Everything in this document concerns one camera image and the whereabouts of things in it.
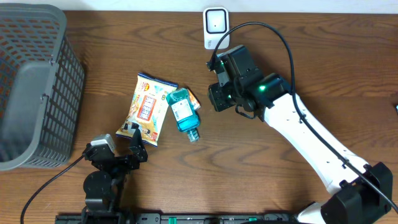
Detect yellow snack chip bag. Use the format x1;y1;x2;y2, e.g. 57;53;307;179
116;73;178;147

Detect small orange snack packet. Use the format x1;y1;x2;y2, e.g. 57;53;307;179
188;89;201;111

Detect teal mouthwash bottle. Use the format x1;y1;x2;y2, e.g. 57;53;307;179
166;88;200;142

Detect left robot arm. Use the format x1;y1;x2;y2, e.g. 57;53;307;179
81;129;148;223

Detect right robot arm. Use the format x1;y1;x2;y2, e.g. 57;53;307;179
208;45;392;223

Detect white barcode scanner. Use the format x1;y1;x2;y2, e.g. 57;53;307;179
203;7;229;50

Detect grey plastic mesh basket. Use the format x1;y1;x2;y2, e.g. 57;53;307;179
1;3;85;170

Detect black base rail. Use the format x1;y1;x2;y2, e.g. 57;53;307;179
55;213;299;224

